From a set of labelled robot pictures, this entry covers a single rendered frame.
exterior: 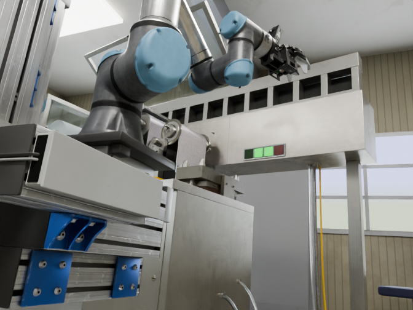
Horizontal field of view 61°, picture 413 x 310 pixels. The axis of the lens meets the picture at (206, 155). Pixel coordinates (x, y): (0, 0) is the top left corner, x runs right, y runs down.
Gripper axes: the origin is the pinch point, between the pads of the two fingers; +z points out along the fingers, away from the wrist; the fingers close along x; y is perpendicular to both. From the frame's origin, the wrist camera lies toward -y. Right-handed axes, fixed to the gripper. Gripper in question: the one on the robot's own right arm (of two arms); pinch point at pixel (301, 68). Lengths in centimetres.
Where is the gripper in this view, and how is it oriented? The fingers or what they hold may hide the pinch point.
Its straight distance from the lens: 125.2
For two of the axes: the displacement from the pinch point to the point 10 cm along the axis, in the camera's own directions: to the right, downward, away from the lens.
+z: 7.4, 2.5, 6.2
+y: 0.1, 9.2, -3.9
